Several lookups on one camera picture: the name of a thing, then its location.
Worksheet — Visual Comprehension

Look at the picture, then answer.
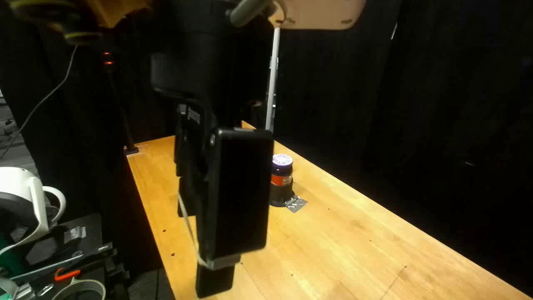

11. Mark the white hanging cable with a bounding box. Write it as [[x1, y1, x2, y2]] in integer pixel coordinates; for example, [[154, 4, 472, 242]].
[[0, 44, 79, 149]]

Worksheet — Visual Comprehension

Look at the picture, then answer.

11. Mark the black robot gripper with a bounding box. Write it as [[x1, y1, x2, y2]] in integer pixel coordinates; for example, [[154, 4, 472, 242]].
[[174, 104, 273, 299]]

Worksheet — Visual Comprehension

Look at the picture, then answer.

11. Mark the grey tape patch on table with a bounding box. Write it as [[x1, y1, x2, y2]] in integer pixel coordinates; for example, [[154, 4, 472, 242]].
[[284, 197, 306, 214]]

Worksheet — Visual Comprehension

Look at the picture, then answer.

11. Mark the dark bottle with white cap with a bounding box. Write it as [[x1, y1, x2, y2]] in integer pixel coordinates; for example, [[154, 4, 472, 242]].
[[269, 154, 293, 207]]

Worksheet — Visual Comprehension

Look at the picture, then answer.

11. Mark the black equipment case with tape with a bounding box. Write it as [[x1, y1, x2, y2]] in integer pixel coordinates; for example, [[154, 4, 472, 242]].
[[0, 214, 129, 300]]

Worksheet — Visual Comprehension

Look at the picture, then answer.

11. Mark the white vertical pole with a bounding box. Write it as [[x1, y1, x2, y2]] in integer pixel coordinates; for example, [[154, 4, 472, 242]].
[[264, 27, 279, 132]]

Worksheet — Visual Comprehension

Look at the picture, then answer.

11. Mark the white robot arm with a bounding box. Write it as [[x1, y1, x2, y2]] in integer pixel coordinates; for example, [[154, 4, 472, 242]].
[[151, 0, 273, 297]]

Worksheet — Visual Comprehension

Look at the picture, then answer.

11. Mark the white jug with handle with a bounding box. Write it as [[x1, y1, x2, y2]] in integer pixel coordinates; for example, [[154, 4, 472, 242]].
[[0, 167, 66, 247]]

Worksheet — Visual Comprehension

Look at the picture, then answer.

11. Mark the black tripod stand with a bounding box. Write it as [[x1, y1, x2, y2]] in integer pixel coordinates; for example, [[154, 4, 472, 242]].
[[101, 50, 138, 155]]

